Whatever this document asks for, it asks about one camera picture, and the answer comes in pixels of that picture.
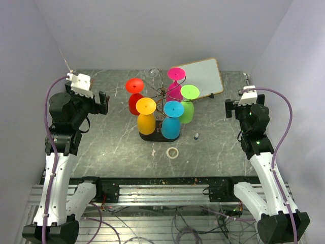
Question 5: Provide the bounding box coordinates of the small whiteboard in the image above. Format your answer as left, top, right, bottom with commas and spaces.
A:
175, 57, 224, 99

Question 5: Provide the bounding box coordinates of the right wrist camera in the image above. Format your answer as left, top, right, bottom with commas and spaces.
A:
238, 85, 257, 106

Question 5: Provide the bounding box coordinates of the red wine glass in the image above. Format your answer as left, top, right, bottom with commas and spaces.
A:
125, 78, 145, 116

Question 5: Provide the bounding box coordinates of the purple cable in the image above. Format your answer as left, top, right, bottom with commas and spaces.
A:
250, 87, 299, 244
40, 76, 74, 244

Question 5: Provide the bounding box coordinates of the aluminium frame rail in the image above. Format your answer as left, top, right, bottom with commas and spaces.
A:
26, 184, 295, 206

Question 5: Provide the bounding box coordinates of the green wine glass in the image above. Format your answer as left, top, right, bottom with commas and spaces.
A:
179, 84, 200, 124

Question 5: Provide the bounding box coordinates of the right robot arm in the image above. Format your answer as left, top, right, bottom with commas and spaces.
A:
223, 99, 310, 243

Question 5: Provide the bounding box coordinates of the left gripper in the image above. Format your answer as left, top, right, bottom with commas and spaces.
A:
64, 82, 109, 128

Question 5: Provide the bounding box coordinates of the blue wine glass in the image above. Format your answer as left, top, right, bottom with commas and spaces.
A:
161, 101, 184, 140

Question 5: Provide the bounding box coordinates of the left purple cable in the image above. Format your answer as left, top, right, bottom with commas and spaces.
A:
40, 76, 74, 244

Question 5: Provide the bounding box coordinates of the metal wine glass rack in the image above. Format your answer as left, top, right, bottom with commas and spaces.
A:
139, 78, 185, 142

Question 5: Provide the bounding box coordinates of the orange wine glass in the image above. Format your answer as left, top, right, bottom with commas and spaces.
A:
136, 98, 156, 135

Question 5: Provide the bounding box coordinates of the pink wine glass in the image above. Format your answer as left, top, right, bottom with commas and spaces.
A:
166, 67, 186, 102

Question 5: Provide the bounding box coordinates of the clear wine glass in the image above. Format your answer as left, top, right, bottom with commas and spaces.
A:
144, 67, 160, 78

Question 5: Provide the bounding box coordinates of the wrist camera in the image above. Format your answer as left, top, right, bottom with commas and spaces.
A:
66, 73, 93, 98
238, 85, 257, 106

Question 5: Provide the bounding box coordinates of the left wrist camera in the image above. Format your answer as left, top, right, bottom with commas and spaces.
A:
66, 73, 93, 98

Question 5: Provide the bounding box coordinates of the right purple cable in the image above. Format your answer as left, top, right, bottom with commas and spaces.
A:
250, 87, 299, 244

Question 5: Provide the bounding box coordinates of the masking tape roll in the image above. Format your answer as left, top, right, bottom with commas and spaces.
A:
166, 147, 179, 159

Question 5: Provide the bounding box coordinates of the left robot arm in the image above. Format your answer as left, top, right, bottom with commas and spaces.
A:
22, 91, 109, 243

